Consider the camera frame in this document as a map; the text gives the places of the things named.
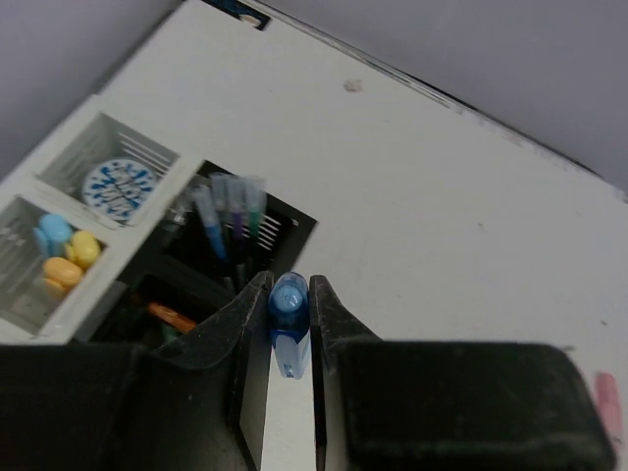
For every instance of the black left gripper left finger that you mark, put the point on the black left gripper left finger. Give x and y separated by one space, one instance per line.
199 402

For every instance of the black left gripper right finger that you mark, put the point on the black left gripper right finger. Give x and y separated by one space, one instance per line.
445 405

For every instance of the blue correction tape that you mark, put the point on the blue correction tape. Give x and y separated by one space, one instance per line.
288 309

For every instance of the orange cap highlighter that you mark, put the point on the orange cap highlighter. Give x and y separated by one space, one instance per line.
60 276

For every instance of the yellow cap highlighter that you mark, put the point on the yellow cap highlighter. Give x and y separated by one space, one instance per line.
83 249

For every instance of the blue ink pen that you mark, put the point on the blue ink pen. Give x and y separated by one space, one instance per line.
203 202

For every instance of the purple ink pen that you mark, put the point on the purple ink pen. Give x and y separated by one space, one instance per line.
236 205

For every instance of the black ink pen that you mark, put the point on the black ink pen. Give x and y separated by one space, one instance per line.
220 185

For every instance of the green ink pen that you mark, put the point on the green ink pen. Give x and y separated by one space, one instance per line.
255 203

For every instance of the blue cap highlighter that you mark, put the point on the blue cap highlighter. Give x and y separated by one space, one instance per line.
52 234

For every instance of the white blue round jar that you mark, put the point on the white blue round jar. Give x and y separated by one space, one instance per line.
117 188

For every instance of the green correction tape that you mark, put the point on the green correction tape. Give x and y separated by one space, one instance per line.
169 334

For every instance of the black slotted organizer box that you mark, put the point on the black slotted organizer box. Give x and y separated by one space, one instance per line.
177 267

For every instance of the white compartment tray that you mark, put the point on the white compartment tray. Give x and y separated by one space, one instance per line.
51 181

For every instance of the pink correction tape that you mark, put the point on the pink correction tape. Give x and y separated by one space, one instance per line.
609 407

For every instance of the left dark table label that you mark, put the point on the left dark table label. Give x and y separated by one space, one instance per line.
242 12

